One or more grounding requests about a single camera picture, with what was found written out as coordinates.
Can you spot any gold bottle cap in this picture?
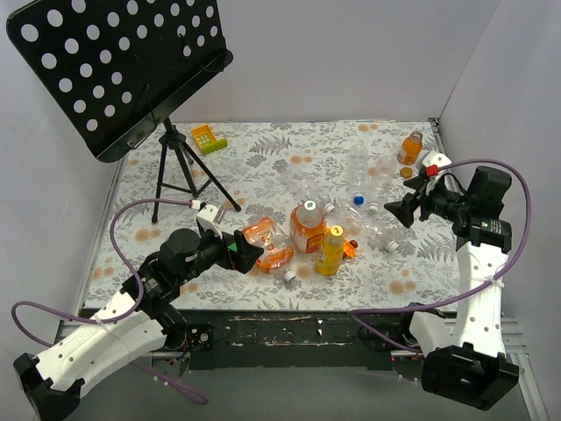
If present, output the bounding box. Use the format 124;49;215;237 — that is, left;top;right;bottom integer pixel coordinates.
400;167;414;179

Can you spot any clear bottle blue cap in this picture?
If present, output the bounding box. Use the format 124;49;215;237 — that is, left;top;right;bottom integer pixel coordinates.
346;141;368;205

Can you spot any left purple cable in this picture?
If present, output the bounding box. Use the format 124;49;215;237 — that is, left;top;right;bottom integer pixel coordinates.
11;197;209;407

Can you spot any floral patterned table mat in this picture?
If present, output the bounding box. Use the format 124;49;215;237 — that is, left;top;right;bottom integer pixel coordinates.
83;121;459;310

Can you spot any purple cable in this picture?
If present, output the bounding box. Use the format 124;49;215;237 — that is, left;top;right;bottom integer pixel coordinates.
348;158;532;359
11;197;209;407

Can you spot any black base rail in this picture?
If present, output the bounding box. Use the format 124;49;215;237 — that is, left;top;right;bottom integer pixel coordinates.
135;306;461;372

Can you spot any clear bottle white cap lower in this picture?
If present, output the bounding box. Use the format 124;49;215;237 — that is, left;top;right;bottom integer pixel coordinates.
333;204;399;253

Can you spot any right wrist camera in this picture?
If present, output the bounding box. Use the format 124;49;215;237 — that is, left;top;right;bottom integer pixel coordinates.
417;151;452;194

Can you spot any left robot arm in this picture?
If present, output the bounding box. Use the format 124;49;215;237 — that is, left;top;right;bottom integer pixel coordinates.
13;229;264;420

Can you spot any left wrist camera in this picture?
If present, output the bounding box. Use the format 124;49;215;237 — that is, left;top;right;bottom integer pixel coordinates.
196;202;225;239

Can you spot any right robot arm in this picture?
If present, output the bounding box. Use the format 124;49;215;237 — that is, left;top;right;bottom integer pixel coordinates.
385;165;519;410

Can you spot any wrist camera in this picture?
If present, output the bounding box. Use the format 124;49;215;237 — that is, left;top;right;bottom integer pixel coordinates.
417;151;452;194
196;202;225;239

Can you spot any yellow juice bottle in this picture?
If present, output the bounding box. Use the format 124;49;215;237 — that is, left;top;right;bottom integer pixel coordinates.
316;225;344;276

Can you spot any clear bottle white cap right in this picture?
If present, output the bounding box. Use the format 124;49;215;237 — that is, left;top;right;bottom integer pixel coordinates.
366;156;396;214

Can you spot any upright orange label bottle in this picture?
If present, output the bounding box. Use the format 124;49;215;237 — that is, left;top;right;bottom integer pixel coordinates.
290;200;325;254

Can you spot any black perforated music stand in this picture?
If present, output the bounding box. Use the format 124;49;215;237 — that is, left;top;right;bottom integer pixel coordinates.
5;0;243;225

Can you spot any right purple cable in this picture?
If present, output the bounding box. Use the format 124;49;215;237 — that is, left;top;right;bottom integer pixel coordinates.
348;158;532;359

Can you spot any orange juice bottle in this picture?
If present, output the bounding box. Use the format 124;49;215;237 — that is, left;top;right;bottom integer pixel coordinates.
397;131;423;166

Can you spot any crushed orange label bottle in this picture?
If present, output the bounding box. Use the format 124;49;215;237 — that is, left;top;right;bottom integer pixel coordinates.
243;218;296;282

